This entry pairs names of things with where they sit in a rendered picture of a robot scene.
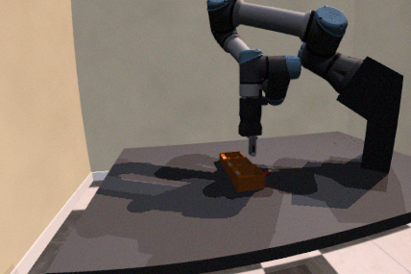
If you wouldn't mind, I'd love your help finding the red usb stick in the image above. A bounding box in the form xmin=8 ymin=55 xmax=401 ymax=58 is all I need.
xmin=263 ymin=170 xmax=273 ymax=177

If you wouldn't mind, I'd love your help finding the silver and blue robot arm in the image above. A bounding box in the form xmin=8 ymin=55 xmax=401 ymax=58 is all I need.
xmin=206 ymin=0 xmax=363 ymax=106

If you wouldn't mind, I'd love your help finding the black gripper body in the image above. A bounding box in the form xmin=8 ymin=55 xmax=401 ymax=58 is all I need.
xmin=238 ymin=85 xmax=268 ymax=137

